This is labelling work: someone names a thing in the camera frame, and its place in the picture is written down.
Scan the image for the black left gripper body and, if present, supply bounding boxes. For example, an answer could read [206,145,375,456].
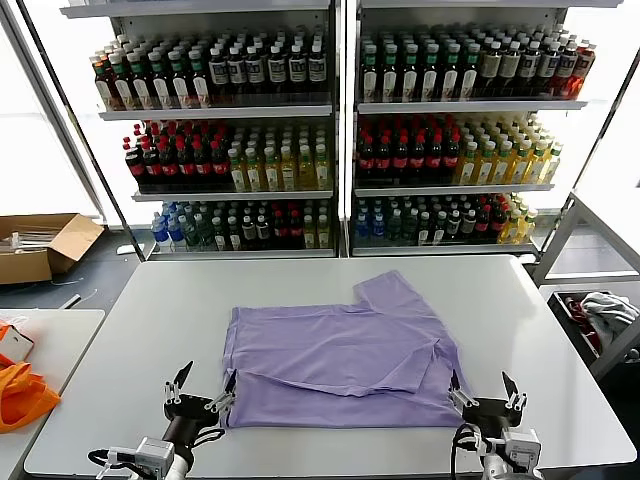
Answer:
[162,393,229,454]

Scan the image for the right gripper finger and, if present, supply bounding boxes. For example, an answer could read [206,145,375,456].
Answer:
[501,370,528,413]
[448,368,480,412]

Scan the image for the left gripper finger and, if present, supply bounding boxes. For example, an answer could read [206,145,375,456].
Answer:
[205,368,240,413]
[163,360,195,408]

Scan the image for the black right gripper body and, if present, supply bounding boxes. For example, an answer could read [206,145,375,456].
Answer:
[461,397,524,439]

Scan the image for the purple t-shirt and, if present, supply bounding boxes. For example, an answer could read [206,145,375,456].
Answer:
[219,269,474,430]

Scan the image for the black storage bin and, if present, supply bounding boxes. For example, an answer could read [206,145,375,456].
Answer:
[547,289,640,371]

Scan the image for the red garment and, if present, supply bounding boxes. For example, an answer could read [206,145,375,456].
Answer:
[564,297,599,346]

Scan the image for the grey white garment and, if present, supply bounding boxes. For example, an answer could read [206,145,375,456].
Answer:
[579,292,640,351]

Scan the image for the orange fabric bag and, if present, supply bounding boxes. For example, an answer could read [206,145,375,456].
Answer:
[0,352,62,434]

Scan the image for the small white orange box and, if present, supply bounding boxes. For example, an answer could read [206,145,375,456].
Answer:
[0,322,35,362]

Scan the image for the open cardboard box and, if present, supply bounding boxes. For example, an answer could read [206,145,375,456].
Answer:
[0,213,105,285]

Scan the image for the white foam strips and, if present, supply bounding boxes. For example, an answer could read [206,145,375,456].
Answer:
[7,229,61,254]

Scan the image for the grey metal drink shelf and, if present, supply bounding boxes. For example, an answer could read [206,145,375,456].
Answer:
[347,0,591,259]
[59,0,346,261]

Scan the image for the dark tea bottle green cap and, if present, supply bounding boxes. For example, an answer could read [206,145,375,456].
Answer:
[108,52,134,110]
[362,43,380,101]
[442,42,461,101]
[402,43,420,101]
[148,48,172,109]
[188,47,211,108]
[382,43,400,101]
[422,42,440,101]
[127,49,152,110]
[460,42,480,100]
[168,48,191,109]

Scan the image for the red tea bottle white label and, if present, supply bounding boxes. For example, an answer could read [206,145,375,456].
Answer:
[91,53,114,111]

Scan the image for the dark bottle grey label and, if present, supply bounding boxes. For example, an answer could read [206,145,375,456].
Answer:
[499,39,522,99]
[479,39,503,99]

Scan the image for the red drink bottle white cap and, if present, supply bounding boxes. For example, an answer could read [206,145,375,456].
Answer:
[570,43,597,100]

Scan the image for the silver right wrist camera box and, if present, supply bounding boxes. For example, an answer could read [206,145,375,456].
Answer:
[502,428,542,471]

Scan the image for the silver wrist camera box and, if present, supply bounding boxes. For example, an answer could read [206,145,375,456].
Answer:
[502,428,542,471]
[134,437,176,474]

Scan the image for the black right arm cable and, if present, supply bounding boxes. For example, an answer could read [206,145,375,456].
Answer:
[451,423,484,480]

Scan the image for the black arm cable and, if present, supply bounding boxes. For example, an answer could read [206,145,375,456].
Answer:
[451,423,484,480]
[88,427,226,466]

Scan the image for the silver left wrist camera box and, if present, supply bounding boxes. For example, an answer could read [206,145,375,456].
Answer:
[134,437,176,474]

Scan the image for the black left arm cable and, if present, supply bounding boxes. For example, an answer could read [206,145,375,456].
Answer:
[88,427,226,466]

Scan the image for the grey metal frame table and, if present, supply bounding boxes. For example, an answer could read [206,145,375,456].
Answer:
[532,192,640,381]

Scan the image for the dark metal window post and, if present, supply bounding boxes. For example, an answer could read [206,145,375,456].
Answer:
[569,52,640,196]
[17,0,149,261]

